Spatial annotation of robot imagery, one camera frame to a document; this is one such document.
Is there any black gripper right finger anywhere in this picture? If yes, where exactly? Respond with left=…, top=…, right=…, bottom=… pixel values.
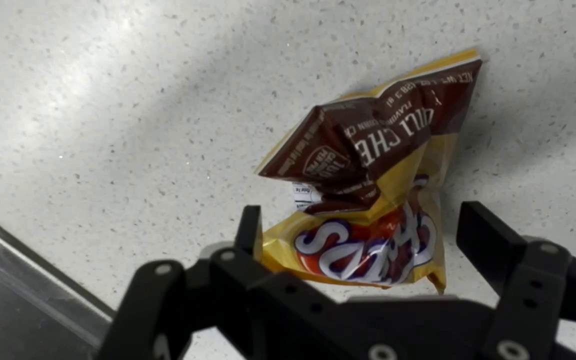
left=455, top=200, right=576, bottom=360

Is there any stainless steel double sink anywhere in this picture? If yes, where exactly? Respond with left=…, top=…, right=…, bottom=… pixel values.
left=0, top=202, right=118, bottom=360

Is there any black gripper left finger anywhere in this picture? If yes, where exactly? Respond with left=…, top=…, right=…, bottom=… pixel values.
left=93, top=204, right=343, bottom=360

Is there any yellow brown chips packet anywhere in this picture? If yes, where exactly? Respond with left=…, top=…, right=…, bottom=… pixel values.
left=254, top=47, right=485, bottom=294

